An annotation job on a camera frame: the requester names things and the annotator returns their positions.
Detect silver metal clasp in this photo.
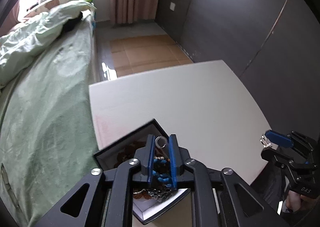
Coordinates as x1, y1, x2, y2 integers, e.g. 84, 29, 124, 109
259, 134, 279, 149

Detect grey bead bracelet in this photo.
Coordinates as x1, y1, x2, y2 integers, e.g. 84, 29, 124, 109
144, 187, 173, 201

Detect person's right hand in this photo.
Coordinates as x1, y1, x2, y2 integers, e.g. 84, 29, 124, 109
285, 188, 304, 214

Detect green bed sheet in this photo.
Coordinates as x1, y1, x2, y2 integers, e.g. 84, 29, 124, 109
0, 11, 100, 227

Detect black cloth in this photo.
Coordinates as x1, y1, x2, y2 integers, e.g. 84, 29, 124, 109
61, 12, 84, 34

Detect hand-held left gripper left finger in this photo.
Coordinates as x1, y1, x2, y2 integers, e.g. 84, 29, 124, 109
32, 134, 155, 227

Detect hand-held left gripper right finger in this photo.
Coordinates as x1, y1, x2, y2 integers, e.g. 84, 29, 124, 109
169, 133, 288, 227

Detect light green quilt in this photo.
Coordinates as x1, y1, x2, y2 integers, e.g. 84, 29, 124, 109
0, 0, 97, 88

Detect person's dark pants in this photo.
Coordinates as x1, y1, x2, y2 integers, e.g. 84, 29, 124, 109
250, 162, 292, 215

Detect flattened cardboard sheet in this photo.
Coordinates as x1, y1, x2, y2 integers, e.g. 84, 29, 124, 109
110, 34, 194, 78

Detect black jewelry box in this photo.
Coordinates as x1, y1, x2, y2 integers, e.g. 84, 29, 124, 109
92, 118, 193, 225

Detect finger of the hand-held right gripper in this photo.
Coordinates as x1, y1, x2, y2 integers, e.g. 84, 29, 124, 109
261, 147, 284, 165
264, 130, 294, 148

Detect blue flower bracelet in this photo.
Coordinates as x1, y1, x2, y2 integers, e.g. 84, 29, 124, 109
153, 136, 174, 189

